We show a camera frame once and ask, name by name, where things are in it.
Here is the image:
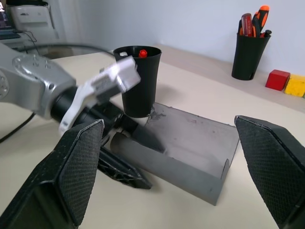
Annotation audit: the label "thin black desk cable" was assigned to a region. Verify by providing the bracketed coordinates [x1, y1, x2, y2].
[13, 29, 39, 48]

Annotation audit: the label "red cube block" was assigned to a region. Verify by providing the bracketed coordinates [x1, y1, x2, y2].
[265, 69, 291, 91]

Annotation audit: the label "grey open glasses case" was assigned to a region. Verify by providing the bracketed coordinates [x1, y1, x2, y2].
[109, 102, 240, 206]

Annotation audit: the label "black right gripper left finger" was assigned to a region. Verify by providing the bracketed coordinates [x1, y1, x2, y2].
[0, 118, 105, 229]

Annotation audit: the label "black marker cup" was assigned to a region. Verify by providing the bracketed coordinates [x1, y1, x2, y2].
[112, 45, 163, 119]

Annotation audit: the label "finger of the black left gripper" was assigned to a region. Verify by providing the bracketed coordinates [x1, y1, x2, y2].
[97, 145, 153, 190]
[122, 115, 167, 154]

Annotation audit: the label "grey glass desk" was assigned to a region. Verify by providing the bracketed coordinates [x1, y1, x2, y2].
[0, 32, 115, 60]

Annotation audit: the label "orange black handle pliers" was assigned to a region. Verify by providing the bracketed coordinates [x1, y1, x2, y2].
[251, 11, 262, 38]

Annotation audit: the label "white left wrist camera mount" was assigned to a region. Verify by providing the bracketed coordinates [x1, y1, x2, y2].
[59, 55, 141, 138]

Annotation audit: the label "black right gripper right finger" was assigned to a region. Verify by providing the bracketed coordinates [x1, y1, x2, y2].
[234, 115, 305, 229]

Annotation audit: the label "white printer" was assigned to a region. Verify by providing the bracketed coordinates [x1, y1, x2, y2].
[10, 5, 60, 41]

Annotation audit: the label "red clear handle screwdriver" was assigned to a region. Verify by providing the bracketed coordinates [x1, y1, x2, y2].
[239, 13, 254, 37]

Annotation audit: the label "orange black handle screwdriver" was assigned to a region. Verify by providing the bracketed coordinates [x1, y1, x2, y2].
[258, 5, 271, 34]

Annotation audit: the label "dark laptop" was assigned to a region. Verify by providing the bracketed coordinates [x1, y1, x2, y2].
[0, 0, 21, 40]

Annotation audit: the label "black tool holder cup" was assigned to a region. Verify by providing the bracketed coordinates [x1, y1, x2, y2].
[231, 32, 272, 81]

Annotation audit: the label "yellow cube block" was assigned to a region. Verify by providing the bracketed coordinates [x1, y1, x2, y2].
[284, 74, 305, 97]

